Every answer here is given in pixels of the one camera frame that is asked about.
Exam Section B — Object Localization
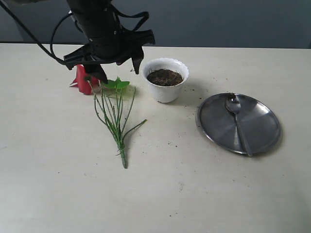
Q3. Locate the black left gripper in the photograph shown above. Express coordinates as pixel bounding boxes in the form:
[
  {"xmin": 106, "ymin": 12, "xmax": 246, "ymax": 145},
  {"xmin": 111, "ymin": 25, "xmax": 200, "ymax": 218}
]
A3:
[{"xmin": 63, "ymin": 14, "xmax": 155, "ymax": 84}]

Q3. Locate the red artificial flower with stems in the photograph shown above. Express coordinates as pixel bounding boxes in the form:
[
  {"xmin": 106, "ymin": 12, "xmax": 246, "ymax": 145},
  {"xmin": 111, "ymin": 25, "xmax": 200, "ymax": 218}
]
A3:
[{"xmin": 70, "ymin": 65, "xmax": 147, "ymax": 169}]

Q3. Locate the steel spork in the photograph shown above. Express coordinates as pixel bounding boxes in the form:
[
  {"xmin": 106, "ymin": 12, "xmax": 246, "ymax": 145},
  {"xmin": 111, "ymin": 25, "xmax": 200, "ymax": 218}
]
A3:
[{"xmin": 225, "ymin": 93, "xmax": 253, "ymax": 157}]

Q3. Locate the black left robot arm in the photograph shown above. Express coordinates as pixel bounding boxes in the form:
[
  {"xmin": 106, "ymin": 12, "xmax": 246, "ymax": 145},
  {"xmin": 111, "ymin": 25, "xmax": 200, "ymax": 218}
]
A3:
[{"xmin": 64, "ymin": 0, "xmax": 155, "ymax": 83}]

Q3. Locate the brown soil clump with roots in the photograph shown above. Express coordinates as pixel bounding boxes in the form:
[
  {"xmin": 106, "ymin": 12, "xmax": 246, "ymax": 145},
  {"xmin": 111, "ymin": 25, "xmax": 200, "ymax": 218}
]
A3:
[{"xmin": 147, "ymin": 69, "xmax": 183, "ymax": 86}]

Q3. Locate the white plastic flower pot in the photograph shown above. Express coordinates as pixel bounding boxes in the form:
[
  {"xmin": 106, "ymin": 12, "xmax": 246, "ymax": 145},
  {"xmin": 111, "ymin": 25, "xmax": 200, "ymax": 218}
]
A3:
[{"xmin": 142, "ymin": 58, "xmax": 190, "ymax": 103}]

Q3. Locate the round steel plate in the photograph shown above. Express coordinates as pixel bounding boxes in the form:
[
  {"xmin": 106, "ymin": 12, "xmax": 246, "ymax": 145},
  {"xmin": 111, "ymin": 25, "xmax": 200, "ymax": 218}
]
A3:
[{"xmin": 196, "ymin": 93, "xmax": 281, "ymax": 155}]

